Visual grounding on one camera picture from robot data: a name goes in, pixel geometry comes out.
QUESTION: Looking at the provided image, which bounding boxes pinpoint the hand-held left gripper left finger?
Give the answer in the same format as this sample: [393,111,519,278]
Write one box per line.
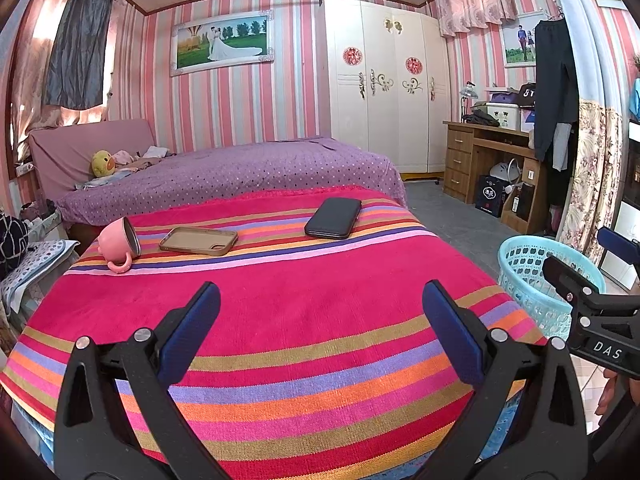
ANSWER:
[54,281,236,480]

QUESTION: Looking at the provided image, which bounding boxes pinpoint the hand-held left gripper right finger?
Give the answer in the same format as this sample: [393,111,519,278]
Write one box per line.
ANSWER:
[412,280,588,480]

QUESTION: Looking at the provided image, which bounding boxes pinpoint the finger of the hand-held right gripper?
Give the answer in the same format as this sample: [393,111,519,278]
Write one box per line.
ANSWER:
[597,226,640,267]
[542,256,601,311]

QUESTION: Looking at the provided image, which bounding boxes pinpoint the light blue plastic basket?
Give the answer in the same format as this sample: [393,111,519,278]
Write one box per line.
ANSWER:
[497,235,607,341]

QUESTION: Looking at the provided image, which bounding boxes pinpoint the person's right hand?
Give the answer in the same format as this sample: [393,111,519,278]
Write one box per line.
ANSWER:
[598,369,621,417]

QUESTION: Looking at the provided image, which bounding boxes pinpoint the tan phone case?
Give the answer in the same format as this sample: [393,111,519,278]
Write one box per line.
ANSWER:
[159,226,239,257]

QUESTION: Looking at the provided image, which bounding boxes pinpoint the beige flower print curtain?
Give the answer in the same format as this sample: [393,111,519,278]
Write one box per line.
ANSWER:
[542,0,633,266]

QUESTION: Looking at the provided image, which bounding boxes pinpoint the pink mug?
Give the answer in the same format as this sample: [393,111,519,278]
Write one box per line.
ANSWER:
[96,216,142,276]

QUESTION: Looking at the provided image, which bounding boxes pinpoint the black paper bag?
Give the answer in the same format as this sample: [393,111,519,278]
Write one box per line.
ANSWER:
[474,175,506,218]

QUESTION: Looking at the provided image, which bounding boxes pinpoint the striped pink blanket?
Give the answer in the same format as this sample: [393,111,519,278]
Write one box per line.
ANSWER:
[0,186,548,480]

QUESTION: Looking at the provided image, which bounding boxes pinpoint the white helmet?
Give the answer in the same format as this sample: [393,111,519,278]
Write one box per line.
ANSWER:
[489,160,521,186]

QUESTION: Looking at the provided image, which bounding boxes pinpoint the purple dotted bedspread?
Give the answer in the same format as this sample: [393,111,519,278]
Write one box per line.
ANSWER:
[55,136,408,226]

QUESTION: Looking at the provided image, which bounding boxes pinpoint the black phone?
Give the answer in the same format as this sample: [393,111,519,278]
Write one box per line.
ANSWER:
[304,197,363,240]

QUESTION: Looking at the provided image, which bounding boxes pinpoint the wooden desk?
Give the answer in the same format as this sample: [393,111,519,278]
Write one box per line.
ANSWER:
[442,120,548,235]

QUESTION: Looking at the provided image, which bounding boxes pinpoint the polka dot cloth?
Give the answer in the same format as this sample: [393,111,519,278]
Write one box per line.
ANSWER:
[0,240,81,311]

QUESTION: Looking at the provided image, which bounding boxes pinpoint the dark hanging clothes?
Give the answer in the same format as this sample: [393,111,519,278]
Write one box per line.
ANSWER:
[532,17,581,211]

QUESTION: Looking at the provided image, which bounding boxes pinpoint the white storage box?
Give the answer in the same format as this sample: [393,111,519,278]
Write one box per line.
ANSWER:
[486,102,523,130]

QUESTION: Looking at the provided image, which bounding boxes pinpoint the yellow duck plush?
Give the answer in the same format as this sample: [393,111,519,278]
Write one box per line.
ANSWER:
[91,150,117,178]

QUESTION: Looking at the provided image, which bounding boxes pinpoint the dark clothes pile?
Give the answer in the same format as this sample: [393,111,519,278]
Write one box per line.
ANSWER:
[462,110,501,127]

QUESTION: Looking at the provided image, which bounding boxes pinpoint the black and white patterned pillow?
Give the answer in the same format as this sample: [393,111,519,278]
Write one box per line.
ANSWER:
[0,212,30,281]

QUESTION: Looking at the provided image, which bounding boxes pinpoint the white wardrobe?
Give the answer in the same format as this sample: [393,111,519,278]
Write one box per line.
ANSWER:
[322,0,452,175]

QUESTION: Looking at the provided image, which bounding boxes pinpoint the mauve bed headboard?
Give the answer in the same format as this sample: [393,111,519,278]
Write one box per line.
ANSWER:
[27,119,156,191]

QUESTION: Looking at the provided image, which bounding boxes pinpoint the desk lamp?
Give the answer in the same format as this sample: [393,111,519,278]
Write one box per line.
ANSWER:
[459,81,478,121]

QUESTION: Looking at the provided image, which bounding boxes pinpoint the framed couple photo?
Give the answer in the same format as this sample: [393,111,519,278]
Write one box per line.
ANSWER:
[501,12,545,68]

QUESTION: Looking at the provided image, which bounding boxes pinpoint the framed wedding picture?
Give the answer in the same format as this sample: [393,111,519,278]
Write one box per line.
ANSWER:
[170,9,276,77]

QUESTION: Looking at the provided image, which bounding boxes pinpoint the grey window cloth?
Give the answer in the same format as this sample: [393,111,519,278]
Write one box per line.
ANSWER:
[42,0,115,110]

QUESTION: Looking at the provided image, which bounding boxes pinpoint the pink window curtain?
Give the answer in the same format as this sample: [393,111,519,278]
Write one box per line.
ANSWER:
[10,0,81,126]

